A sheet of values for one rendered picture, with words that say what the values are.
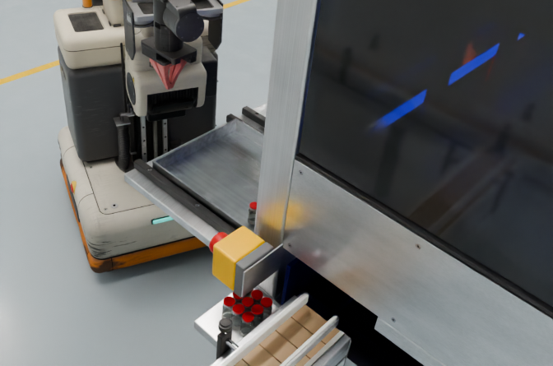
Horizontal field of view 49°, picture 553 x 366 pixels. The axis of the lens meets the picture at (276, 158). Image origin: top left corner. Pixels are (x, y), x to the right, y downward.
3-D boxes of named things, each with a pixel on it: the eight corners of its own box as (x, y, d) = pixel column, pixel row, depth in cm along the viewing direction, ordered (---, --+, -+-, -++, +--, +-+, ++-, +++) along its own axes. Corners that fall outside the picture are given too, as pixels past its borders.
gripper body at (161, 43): (173, 67, 118) (173, 33, 113) (140, 48, 123) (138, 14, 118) (197, 57, 122) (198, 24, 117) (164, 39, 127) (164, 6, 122)
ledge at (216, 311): (301, 332, 107) (302, 326, 106) (250, 378, 99) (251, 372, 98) (245, 287, 114) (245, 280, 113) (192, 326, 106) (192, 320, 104)
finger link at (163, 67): (164, 98, 124) (163, 57, 118) (141, 84, 127) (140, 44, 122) (189, 87, 128) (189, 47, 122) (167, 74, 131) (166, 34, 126)
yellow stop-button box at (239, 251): (270, 275, 104) (274, 246, 99) (240, 298, 99) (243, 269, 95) (239, 252, 107) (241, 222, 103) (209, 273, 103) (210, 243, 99)
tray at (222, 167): (344, 196, 134) (346, 184, 132) (265, 256, 118) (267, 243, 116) (235, 129, 151) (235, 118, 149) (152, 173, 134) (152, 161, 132)
